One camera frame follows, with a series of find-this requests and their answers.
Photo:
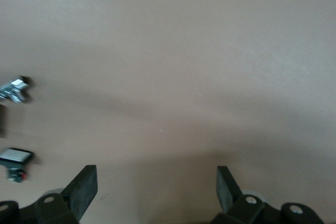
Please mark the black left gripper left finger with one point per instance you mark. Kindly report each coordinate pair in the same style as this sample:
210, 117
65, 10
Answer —
84, 190

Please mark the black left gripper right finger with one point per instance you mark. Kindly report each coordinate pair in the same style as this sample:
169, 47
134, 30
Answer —
227, 190

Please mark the brown terminal block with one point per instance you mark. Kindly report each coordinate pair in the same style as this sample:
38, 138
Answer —
2, 120

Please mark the brown table cover mat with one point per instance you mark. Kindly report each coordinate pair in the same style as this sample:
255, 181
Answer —
168, 51

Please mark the black white rectangular switch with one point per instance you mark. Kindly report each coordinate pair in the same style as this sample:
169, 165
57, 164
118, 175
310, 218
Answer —
14, 155

